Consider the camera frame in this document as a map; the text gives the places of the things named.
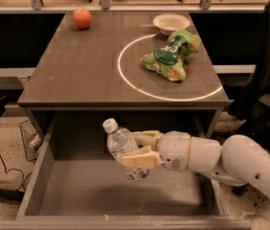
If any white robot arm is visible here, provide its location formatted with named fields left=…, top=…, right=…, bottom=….
left=118, top=131, right=270, bottom=199

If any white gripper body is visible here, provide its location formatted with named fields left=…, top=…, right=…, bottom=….
left=157, top=131, right=191, bottom=173

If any black cable on floor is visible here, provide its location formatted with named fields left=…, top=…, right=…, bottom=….
left=0, top=131, right=34, bottom=193

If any red apple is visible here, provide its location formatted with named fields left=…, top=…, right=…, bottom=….
left=72, top=9, right=92, bottom=30

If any white bowl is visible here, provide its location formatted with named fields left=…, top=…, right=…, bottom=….
left=153, top=13, right=191, bottom=35

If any grey cabinet with drawer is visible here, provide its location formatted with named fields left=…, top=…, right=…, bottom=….
left=18, top=11, right=229, bottom=127

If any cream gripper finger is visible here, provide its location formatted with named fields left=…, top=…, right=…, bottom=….
left=120, top=146, right=162, bottom=169
left=131, top=130, right=163, bottom=149

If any green chip bag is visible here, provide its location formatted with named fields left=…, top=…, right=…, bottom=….
left=141, top=29, right=201, bottom=82

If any black wire basket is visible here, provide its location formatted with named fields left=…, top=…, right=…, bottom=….
left=20, top=120, right=42, bottom=163

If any open grey top drawer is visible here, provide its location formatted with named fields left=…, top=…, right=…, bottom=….
left=0, top=114, right=251, bottom=230

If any clear plastic water bottle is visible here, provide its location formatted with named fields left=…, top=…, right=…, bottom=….
left=102, top=118, right=148, bottom=182

